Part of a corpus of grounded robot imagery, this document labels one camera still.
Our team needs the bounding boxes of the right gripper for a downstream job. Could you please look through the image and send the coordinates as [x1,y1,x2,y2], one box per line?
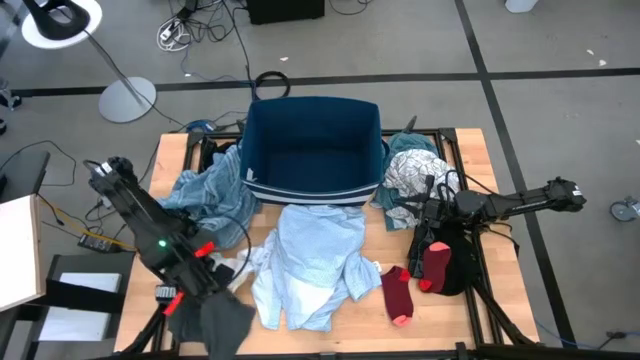
[395,174,454,241]

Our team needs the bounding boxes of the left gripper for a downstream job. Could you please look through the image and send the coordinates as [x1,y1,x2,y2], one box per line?
[155,241,226,316]

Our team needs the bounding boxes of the white leaf print garment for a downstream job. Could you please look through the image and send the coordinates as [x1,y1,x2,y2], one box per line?
[382,148,461,231]

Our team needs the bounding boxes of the dark grey garment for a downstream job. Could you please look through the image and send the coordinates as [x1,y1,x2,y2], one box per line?
[167,289,257,360]

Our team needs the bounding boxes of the maroon sock coral toe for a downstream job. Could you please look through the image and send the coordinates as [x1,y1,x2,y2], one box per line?
[380,265,415,328]
[418,241,453,294]

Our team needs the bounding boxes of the teal green shirt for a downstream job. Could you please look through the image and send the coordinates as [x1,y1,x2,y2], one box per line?
[370,132,441,232]

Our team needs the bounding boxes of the light blue patterned shirt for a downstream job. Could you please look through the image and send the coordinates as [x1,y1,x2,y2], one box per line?
[247,203,384,334]

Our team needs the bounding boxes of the black garment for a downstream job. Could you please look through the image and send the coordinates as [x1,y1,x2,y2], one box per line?
[407,222,484,297]

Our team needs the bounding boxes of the black power adapter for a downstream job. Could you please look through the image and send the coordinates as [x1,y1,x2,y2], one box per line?
[77,232,112,254]

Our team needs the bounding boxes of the black shelf cart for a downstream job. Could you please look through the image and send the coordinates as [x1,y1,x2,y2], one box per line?
[19,252,136,360]

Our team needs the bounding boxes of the navy fabric bin white stripes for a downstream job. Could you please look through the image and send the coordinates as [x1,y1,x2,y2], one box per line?
[238,95,389,207]

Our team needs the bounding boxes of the black cloth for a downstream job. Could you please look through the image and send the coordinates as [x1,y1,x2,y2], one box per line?
[199,137,237,174]

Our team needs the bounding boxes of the white board wooden edge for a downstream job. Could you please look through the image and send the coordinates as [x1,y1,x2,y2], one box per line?
[0,193,46,314]

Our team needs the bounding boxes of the white floor lamp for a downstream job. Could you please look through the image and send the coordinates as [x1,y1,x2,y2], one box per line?
[20,0,158,124]

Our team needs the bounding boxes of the dark grey desk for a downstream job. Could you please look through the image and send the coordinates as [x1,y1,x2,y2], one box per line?
[0,149,51,204]

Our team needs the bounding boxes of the grey caster wheel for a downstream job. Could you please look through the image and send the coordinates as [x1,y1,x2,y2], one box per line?
[609,196,640,223]

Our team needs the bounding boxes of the white floor object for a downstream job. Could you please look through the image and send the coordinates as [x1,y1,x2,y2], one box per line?
[504,0,540,14]

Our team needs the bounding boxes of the black box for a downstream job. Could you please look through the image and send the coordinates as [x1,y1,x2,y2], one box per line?
[246,0,326,25]

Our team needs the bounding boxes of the white power strip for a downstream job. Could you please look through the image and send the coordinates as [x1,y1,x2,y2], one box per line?
[158,19,184,44]

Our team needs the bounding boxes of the braided right arm cable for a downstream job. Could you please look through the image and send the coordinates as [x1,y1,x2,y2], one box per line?
[437,169,496,201]

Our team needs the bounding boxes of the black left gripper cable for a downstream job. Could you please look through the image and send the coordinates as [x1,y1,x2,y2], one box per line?
[219,214,252,281]

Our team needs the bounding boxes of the blue coiled cable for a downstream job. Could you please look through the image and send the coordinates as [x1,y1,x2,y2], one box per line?
[187,118,216,134]

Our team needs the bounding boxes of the long black floor cable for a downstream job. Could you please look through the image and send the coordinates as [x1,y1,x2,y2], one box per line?
[219,0,254,84]

